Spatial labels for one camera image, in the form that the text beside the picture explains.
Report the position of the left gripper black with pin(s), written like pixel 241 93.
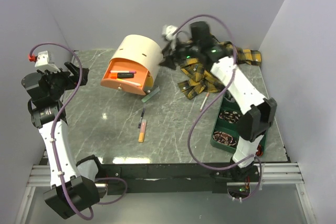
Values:
pixel 72 81

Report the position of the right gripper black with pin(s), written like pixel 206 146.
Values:
pixel 167 61

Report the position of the cream round drawer organizer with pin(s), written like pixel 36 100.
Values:
pixel 142 50

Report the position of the pink top drawer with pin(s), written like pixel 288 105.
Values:
pixel 126 65

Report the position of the yellow drawer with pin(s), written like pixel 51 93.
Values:
pixel 149 83

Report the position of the orange black highlighter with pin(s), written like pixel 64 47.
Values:
pixel 121 75

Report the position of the white pen orange cap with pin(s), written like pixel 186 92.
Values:
pixel 204 101

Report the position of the white pen pink cap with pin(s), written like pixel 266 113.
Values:
pixel 112 71

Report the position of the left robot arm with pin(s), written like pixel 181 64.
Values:
pixel 72 183

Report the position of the yellow plaid shirt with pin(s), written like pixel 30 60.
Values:
pixel 199 77

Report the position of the green highlighter near organizer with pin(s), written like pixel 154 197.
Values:
pixel 150 95

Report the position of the black thin pen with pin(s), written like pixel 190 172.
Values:
pixel 142 115

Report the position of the grey hair band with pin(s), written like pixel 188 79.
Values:
pixel 230 99

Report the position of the orange pink highlighter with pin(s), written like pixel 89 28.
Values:
pixel 142 131

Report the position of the dark patterned hair band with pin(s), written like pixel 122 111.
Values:
pixel 230 116

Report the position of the green compartment tray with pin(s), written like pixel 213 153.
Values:
pixel 224 126

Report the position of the brown patterned hair band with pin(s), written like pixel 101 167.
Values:
pixel 224 138

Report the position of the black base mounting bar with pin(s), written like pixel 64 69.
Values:
pixel 172 178

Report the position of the orange black hair band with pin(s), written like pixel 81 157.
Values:
pixel 259 152

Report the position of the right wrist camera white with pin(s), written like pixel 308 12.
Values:
pixel 168 32

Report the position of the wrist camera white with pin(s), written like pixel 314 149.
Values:
pixel 43 62
pixel 168 32

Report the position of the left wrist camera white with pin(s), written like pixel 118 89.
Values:
pixel 43 62

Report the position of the aluminium rail frame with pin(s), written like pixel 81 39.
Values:
pixel 102 122

